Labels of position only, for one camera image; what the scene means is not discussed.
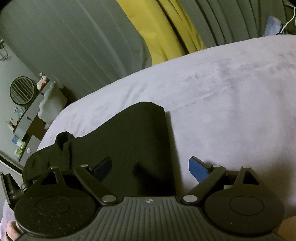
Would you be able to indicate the blue white box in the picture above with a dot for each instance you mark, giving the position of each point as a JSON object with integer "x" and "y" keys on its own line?
{"x": 273, "y": 26}

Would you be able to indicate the yellow curtain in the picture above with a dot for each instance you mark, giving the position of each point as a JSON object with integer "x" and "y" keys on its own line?
{"x": 165, "y": 27}

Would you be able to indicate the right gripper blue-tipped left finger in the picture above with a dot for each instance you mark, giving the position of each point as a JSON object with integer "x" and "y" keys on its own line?
{"x": 83, "y": 184}

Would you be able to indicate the grey-green curtain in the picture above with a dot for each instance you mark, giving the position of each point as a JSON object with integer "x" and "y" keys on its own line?
{"x": 86, "y": 45}

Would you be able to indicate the lavender bed blanket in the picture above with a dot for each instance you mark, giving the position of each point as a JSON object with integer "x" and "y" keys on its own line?
{"x": 231, "y": 105}

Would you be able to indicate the black pants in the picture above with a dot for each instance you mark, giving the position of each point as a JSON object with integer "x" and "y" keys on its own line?
{"x": 137, "y": 142}

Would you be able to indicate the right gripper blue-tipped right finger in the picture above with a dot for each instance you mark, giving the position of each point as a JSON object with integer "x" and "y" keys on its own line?
{"x": 216, "y": 185}

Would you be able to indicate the round black slatted fan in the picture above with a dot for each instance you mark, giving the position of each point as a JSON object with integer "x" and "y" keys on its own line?
{"x": 22, "y": 90}

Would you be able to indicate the grey dresser desk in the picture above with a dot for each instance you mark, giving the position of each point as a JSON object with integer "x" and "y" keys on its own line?
{"x": 28, "y": 130}

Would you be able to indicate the small pink white figurine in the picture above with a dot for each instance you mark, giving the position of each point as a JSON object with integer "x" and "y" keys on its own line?
{"x": 42, "y": 82}

